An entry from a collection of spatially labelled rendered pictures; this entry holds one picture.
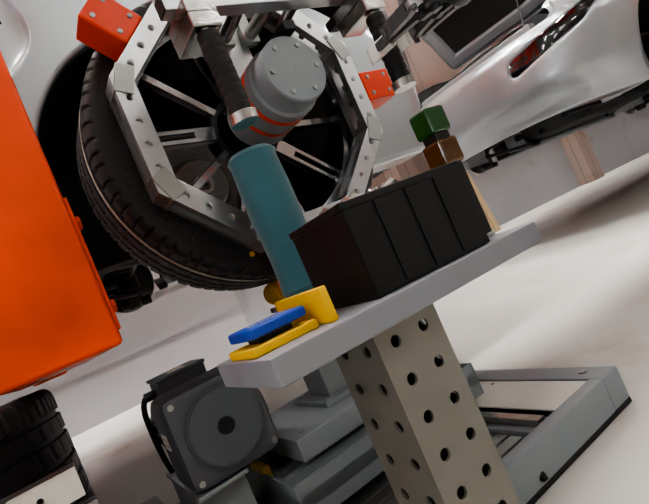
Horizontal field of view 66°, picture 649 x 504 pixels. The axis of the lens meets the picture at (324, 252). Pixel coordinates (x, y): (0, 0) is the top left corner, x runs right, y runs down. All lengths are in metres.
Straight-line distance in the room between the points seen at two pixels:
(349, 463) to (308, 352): 0.56
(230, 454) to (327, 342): 0.48
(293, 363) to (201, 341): 4.65
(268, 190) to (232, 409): 0.39
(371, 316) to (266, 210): 0.37
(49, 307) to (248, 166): 0.36
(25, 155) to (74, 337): 0.26
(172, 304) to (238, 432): 4.19
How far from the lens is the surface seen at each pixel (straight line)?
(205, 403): 0.92
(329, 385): 1.14
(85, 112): 1.06
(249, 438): 0.95
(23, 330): 0.74
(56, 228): 0.77
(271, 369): 0.47
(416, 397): 0.60
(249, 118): 0.76
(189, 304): 5.12
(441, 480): 0.62
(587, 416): 1.11
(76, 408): 4.99
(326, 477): 1.00
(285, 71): 0.93
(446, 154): 0.76
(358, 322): 0.52
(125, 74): 1.00
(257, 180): 0.84
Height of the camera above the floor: 0.51
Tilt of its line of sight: 1 degrees up
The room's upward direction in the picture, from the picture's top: 23 degrees counter-clockwise
